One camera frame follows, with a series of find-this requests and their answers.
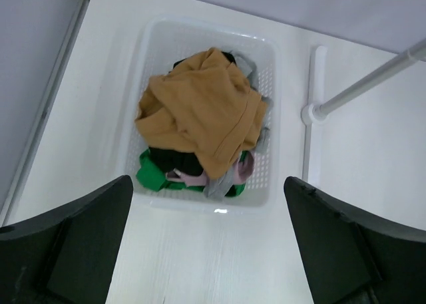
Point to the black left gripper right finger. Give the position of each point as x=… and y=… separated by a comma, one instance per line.
x=351, y=255

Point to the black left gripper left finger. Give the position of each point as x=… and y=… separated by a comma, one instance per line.
x=67, y=254

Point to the green tank top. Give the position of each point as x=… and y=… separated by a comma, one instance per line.
x=152, y=178

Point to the pink tank top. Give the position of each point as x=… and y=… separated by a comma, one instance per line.
x=243, y=169

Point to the grey tank top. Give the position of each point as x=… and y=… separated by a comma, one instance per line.
x=216, y=189

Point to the black tank top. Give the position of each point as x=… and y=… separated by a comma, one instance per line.
x=168, y=160

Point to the brown tank top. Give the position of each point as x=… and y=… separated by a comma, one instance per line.
x=205, y=106

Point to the white metal clothes rack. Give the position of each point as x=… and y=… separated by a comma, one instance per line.
x=315, y=113

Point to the white plastic basket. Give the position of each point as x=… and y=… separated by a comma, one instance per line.
x=165, y=40

